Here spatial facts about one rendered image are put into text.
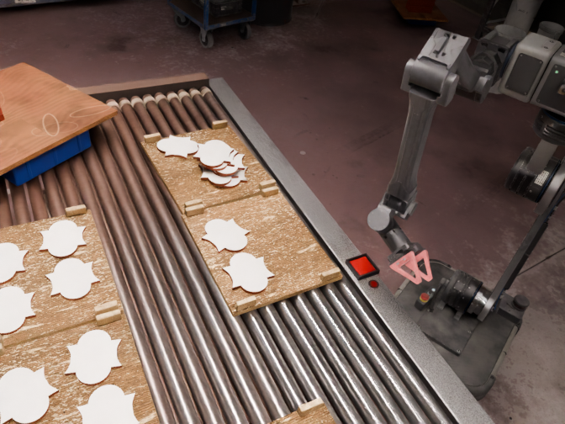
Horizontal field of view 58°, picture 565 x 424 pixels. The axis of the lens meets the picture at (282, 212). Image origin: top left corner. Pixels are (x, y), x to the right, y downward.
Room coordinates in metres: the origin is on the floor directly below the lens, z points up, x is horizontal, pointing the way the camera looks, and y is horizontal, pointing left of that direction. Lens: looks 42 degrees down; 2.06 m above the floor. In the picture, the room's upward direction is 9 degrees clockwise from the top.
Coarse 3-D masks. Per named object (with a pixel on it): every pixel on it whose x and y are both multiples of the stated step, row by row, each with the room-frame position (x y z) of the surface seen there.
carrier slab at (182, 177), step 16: (224, 128) 1.67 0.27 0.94; (144, 144) 1.49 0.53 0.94; (240, 144) 1.58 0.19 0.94; (160, 160) 1.41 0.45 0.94; (176, 160) 1.42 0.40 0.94; (192, 160) 1.44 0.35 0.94; (256, 160) 1.50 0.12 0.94; (160, 176) 1.33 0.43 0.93; (176, 176) 1.34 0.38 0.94; (192, 176) 1.35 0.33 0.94; (256, 176) 1.41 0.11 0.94; (176, 192) 1.26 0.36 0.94; (192, 192) 1.27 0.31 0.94; (208, 192) 1.28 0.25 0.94; (224, 192) 1.30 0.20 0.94; (240, 192) 1.31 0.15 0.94; (256, 192) 1.32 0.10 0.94
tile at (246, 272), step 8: (240, 256) 1.01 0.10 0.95; (248, 256) 1.02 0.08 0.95; (232, 264) 0.97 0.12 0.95; (240, 264) 0.98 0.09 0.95; (248, 264) 0.98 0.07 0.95; (256, 264) 0.99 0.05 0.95; (224, 272) 0.95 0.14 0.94; (232, 272) 0.95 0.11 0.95; (240, 272) 0.95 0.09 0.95; (248, 272) 0.96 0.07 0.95; (256, 272) 0.96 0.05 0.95; (264, 272) 0.97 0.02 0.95; (232, 280) 0.92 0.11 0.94; (240, 280) 0.92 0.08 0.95; (248, 280) 0.93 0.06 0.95; (256, 280) 0.93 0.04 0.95; (264, 280) 0.93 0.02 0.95; (248, 288) 0.90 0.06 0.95; (256, 288) 0.90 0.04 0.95; (264, 288) 0.91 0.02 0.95
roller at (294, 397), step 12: (144, 108) 1.75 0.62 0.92; (144, 120) 1.67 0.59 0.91; (156, 132) 1.60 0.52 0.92; (252, 312) 0.84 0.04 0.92; (252, 324) 0.81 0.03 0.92; (264, 324) 0.82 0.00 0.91; (264, 336) 0.77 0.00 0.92; (264, 348) 0.74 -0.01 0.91; (276, 348) 0.74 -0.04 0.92; (276, 360) 0.71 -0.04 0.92; (276, 372) 0.68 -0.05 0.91; (288, 372) 0.68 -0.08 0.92; (288, 384) 0.65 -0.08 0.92; (288, 396) 0.62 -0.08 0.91; (300, 396) 0.62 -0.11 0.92
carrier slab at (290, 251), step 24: (192, 216) 1.16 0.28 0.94; (216, 216) 1.17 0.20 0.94; (240, 216) 1.19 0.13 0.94; (264, 216) 1.21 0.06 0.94; (288, 216) 1.23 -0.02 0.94; (264, 240) 1.10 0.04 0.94; (288, 240) 1.12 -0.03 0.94; (312, 240) 1.14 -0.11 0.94; (216, 264) 0.98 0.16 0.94; (264, 264) 1.00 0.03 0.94; (288, 264) 1.02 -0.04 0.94; (312, 264) 1.03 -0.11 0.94; (240, 288) 0.90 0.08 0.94; (288, 288) 0.93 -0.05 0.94; (312, 288) 0.95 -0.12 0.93; (240, 312) 0.83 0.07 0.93
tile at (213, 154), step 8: (200, 144) 1.45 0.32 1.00; (208, 144) 1.45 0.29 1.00; (216, 144) 1.46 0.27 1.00; (224, 144) 1.47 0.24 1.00; (200, 152) 1.40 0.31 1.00; (208, 152) 1.41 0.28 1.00; (216, 152) 1.41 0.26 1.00; (224, 152) 1.42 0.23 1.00; (200, 160) 1.36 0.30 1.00; (208, 160) 1.36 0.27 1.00; (216, 160) 1.37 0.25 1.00; (224, 160) 1.38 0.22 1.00
